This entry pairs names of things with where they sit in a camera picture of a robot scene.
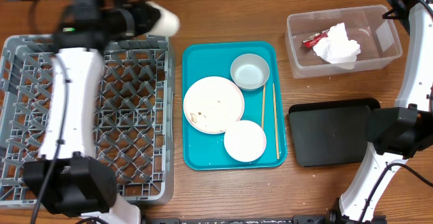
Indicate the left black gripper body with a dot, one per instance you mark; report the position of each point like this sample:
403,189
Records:
131,21

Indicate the white paper cup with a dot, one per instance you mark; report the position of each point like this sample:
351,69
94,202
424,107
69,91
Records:
167,25

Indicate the grey round bowl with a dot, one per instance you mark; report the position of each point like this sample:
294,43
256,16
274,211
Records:
249,71

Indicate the red sauce packet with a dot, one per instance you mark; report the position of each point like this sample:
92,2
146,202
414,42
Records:
314,39

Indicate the white napkin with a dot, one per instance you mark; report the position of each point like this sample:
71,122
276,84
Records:
336,48

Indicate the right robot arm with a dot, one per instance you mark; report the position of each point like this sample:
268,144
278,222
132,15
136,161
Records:
395,134

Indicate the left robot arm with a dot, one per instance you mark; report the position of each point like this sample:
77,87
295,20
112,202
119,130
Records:
67,178

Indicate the clear plastic waste bin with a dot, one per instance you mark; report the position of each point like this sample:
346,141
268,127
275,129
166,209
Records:
377,37

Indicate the grey plastic dish rack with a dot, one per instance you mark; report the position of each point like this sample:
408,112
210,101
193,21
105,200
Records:
133,128

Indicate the large white dirty plate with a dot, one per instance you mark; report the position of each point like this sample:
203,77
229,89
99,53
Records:
212,104

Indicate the right wooden chopstick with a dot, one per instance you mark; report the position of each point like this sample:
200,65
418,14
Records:
275,123

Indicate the teal plastic serving tray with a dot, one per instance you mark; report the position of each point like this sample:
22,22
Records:
204,152

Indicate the small white round plate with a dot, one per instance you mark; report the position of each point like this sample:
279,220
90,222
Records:
245,141

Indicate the black plastic tray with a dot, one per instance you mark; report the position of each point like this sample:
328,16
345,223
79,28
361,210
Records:
329,133

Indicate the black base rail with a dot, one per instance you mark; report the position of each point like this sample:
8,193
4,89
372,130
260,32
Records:
296,219

